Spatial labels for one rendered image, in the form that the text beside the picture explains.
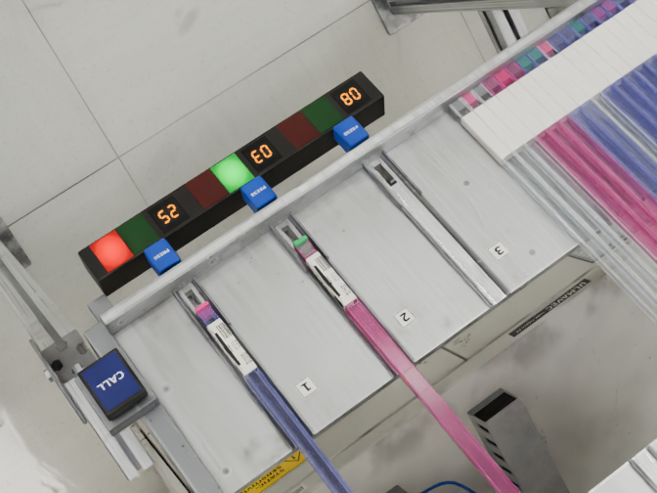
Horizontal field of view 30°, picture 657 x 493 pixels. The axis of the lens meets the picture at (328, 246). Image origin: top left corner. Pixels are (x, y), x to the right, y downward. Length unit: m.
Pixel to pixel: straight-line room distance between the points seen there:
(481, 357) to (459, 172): 0.30
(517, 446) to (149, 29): 0.85
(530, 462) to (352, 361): 0.38
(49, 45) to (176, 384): 0.83
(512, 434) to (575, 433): 0.12
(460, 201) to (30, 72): 0.84
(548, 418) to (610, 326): 0.13
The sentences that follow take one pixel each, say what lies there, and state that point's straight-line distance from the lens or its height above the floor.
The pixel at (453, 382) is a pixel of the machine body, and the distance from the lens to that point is 1.40.
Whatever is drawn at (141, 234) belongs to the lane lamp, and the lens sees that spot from 1.19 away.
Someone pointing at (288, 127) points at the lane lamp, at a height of 0.65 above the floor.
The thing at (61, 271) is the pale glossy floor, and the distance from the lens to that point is 1.86.
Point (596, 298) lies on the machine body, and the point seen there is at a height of 0.62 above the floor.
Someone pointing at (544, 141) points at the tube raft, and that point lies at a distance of 1.20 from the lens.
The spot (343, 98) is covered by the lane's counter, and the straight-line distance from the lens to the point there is 1.25.
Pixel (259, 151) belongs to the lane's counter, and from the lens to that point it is 1.22.
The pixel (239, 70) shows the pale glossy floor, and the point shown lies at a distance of 1.89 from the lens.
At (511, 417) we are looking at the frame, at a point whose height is 0.66.
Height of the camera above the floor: 1.80
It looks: 66 degrees down
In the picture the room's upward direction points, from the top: 112 degrees clockwise
